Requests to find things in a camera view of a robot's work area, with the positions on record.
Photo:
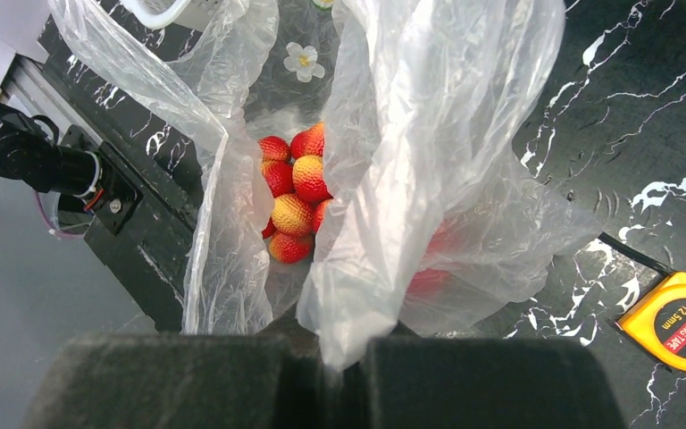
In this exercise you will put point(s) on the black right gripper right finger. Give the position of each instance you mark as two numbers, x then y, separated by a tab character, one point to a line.
405	382

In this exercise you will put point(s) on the yellow tape measure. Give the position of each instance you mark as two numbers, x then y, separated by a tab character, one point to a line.
657	322

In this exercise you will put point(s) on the red lychee bunch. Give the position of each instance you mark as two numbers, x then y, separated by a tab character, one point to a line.
293	171

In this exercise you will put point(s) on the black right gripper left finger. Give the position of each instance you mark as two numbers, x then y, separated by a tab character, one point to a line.
172	381

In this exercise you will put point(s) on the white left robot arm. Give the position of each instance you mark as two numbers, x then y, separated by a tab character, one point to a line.
34	151

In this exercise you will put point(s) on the clear plastic bag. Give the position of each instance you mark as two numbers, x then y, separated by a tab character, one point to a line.
420	102

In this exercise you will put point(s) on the red fake apple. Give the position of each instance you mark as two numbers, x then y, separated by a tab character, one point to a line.
431	277

